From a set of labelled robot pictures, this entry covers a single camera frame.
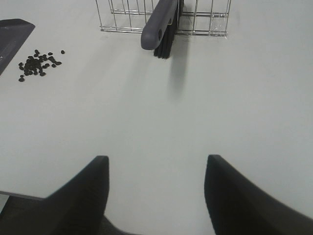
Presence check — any chrome wire dish rack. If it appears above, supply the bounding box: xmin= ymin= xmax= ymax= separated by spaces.
xmin=95 ymin=0 xmax=231 ymax=37

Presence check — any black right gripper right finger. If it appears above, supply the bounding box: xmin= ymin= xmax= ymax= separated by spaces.
xmin=204 ymin=155 xmax=313 ymax=235

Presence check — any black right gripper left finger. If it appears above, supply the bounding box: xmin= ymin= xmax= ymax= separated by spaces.
xmin=0 ymin=156 xmax=126 ymax=235

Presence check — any pile of coffee beans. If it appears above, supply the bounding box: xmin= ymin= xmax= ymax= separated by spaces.
xmin=18 ymin=49 xmax=62 ymax=82

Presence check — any purple plastic dustpan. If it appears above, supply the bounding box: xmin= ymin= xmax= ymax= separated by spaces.
xmin=0 ymin=19 xmax=35 ymax=74

